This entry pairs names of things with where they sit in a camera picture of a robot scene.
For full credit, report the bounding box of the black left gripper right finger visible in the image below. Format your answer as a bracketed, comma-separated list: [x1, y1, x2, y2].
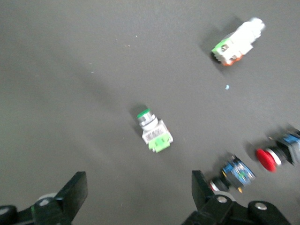
[182, 170, 235, 225]

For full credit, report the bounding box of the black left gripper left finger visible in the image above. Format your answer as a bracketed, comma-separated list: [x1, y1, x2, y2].
[31, 171, 89, 225]

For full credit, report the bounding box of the red mushroom push button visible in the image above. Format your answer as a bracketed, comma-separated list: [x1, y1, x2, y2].
[255, 127, 300, 173]
[209, 154, 256, 194]

